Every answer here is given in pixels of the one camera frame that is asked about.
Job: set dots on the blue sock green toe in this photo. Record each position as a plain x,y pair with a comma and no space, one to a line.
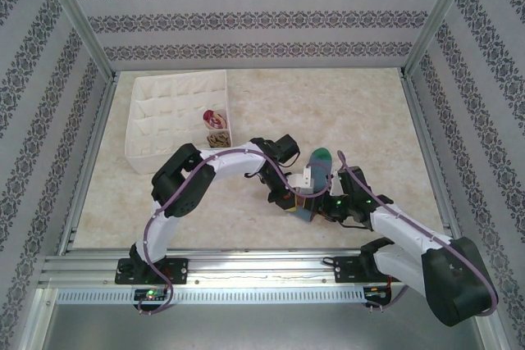
320,174

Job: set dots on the brown argyle sock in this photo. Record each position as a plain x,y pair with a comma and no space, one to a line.
217,139

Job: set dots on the tan sock maroon stripes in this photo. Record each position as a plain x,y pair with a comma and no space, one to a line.
214,119

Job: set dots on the white fabric organizer box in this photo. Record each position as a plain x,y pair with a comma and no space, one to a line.
164,120

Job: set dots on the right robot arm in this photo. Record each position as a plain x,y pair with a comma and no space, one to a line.
459,280

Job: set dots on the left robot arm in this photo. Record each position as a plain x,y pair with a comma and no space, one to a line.
180,186

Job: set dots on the grey sheet metal tray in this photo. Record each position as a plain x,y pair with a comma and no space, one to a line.
262,325

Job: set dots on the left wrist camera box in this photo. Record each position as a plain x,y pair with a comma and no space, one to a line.
300,180

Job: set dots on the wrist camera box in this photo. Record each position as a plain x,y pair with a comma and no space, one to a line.
300,180
338,184

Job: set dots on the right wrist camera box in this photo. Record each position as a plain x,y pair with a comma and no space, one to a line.
338,184

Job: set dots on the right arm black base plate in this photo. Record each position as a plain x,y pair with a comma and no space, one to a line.
348,270

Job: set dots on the aluminium mounting rail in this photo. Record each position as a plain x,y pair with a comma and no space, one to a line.
262,268

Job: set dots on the right aluminium side rail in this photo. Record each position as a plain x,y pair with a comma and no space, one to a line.
420,120

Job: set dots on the aluminium side rail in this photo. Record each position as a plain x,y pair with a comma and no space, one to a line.
98,137
420,120

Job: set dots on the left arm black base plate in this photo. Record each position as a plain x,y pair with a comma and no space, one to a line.
178,270

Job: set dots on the left aluminium side rail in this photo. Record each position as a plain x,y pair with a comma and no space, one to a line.
98,137

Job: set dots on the right aluminium frame post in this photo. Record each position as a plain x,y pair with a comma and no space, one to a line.
443,5

